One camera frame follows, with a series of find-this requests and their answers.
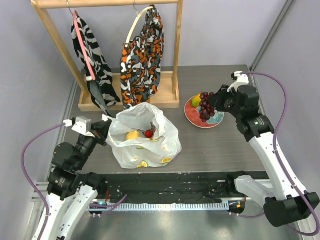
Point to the orange green mango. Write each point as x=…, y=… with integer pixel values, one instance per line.
x=196, y=101

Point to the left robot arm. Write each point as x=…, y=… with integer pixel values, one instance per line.
x=69, y=193

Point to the white cable duct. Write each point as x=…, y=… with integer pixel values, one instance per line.
x=130, y=207

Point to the pink clothes hanger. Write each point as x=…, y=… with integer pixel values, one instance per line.
x=81, y=42

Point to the yellow pear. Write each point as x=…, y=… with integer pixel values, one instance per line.
x=133, y=135

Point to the red cherry bunch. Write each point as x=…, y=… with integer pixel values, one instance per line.
x=151, y=132

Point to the cream clothes hanger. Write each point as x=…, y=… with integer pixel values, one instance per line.
x=138, y=16

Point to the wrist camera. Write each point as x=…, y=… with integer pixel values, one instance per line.
x=80, y=125
x=239, y=79

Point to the orange camouflage cloth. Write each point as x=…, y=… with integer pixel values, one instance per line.
x=140, y=63

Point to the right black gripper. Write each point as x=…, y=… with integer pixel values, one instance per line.
x=222, y=100

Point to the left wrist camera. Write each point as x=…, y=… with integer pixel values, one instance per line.
x=80, y=125

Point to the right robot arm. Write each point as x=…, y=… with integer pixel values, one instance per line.
x=287, y=201

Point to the zebra print cloth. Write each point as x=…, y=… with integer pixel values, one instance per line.
x=102, y=92

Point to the red teal plate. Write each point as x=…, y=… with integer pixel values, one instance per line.
x=193, y=116

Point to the white plastic bag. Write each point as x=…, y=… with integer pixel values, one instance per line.
x=143, y=152

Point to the purple grape bunch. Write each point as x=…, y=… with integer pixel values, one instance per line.
x=206, y=109

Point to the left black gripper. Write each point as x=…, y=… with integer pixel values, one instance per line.
x=100, y=130

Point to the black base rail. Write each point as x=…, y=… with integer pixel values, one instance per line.
x=169, y=188

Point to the wooden clothes rack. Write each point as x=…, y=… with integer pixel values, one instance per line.
x=167, y=97

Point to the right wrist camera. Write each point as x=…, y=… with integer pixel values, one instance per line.
x=239, y=79

